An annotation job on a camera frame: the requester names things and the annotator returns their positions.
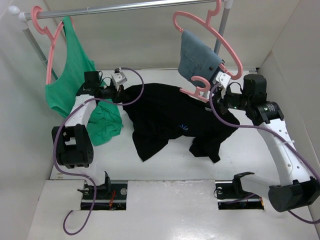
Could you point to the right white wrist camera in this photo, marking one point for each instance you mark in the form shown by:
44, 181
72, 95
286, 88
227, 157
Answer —
222, 81

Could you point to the green tank top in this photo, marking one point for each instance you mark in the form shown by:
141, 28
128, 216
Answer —
105, 121

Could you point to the metal clothes rack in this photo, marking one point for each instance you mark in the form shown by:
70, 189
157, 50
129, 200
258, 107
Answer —
23, 17

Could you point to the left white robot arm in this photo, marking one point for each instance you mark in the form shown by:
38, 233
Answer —
72, 147

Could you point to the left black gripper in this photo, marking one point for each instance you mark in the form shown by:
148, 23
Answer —
119, 96

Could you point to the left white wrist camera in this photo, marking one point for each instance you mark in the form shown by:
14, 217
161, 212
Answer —
118, 78

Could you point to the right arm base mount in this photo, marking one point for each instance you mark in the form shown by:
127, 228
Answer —
231, 196

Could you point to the blue denim garment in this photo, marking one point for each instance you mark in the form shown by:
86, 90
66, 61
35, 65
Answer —
197, 59

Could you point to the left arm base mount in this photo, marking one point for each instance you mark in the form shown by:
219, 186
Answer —
110, 196

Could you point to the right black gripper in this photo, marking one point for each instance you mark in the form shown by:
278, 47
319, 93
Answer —
221, 102

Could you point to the pink hanger with denim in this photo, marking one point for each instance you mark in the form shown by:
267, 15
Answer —
207, 25

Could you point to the black t shirt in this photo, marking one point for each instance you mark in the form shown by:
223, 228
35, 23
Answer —
161, 113

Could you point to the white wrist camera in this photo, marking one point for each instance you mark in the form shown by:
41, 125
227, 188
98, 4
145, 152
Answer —
222, 81
118, 78

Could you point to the aluminium rail right side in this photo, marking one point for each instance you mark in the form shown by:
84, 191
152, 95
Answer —
253, 72

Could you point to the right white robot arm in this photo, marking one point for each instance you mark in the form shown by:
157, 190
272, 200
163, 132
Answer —
298, 185

